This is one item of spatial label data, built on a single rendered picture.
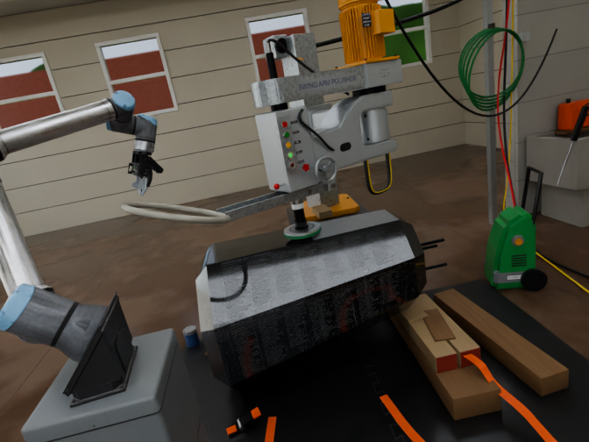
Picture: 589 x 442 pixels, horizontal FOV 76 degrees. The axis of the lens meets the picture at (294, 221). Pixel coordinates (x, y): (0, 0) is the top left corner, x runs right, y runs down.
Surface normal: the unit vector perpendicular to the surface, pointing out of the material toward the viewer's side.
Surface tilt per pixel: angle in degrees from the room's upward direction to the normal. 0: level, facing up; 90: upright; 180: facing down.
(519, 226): 90
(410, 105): 90
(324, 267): 45
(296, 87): 90
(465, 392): 0
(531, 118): 90
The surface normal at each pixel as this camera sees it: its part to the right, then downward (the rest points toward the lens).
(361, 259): 0.00, -0.48
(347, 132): 0.56, 0.15
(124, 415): 0.15, 0.27
